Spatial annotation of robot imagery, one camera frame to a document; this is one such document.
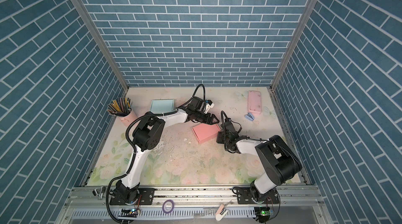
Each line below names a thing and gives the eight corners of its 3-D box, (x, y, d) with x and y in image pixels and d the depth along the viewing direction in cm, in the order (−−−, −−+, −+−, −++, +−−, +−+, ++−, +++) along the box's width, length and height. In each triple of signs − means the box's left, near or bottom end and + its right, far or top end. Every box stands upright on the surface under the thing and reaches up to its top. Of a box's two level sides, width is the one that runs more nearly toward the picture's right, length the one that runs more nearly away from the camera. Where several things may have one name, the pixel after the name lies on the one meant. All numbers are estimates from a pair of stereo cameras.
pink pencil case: (247, 112, 109) (248, 110, 107) (247, 92, 122) (248, 89, 120) (260, 114, 108) (261, 111, 106) (259, 93, 121) (260, 91, 119)
